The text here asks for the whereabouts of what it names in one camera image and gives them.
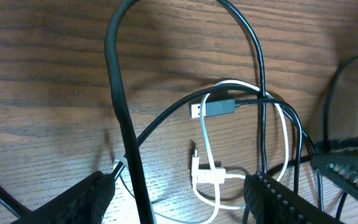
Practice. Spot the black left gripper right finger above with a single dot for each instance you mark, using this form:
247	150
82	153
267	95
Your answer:
271	202

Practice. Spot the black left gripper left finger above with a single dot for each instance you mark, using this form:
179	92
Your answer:
85	202

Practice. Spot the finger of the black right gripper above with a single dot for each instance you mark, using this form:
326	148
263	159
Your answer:
342	169
334	144

